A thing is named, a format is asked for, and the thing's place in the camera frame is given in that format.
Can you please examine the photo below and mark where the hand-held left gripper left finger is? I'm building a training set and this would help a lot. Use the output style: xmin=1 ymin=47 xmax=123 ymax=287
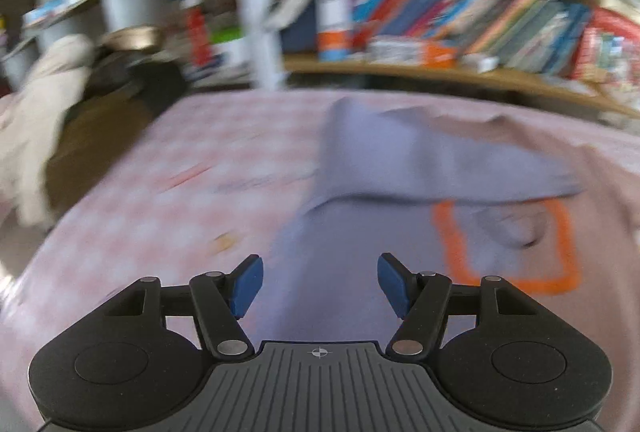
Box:
xmin=106 ymin=254 xmax=264 ymax=360

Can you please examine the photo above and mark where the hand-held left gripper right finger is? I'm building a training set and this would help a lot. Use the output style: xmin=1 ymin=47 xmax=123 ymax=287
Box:
xmin=377 ymin=253 xmax=539 ymax=358

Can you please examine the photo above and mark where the beige pink t-shirt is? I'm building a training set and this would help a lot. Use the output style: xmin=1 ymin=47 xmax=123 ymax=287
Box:
xmin=375 ymin=104 xmax=640 ymax=413

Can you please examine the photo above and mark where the pink checked cartoon tablecloth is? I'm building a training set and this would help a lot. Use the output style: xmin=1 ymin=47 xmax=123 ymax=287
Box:
xmin=0 ymin=89 xmax=640 ymax=432

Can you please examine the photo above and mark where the small orange white box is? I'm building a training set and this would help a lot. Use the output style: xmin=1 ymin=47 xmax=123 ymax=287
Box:
xmin=367 ymin=37 xmax=458 ymax=68

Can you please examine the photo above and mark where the white power adapter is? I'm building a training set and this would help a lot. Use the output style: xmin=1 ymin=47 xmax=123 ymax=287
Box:
xmin=462 ymin=53 xmax=499 ymax=74

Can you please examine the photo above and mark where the white jar green lid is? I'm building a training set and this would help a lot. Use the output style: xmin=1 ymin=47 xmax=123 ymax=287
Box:
xmin=210 ymin=27 xmax=247 ymax=69

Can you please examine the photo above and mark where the red bottle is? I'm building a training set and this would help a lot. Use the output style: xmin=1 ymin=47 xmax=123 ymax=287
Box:
xmin=181 ymin=0 xmax=211 ymax=69

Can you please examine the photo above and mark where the cream jacket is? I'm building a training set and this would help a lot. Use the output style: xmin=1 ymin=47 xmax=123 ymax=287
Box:
xmin=0 ymin=33 xmax=96 ymax=229

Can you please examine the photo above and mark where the tall orange white box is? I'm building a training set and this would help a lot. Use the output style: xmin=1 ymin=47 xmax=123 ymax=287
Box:
xmin=316 ymin=0 xmax=354 ymax=63

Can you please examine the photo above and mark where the brass bowl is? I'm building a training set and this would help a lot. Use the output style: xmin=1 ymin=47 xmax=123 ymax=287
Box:
xmin=101 ymin=26 xmax=164 ymax=53

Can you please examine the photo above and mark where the row of colourful books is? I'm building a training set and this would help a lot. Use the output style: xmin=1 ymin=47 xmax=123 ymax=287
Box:
xmin=280 ymin=0 xmax=640 ymax=88

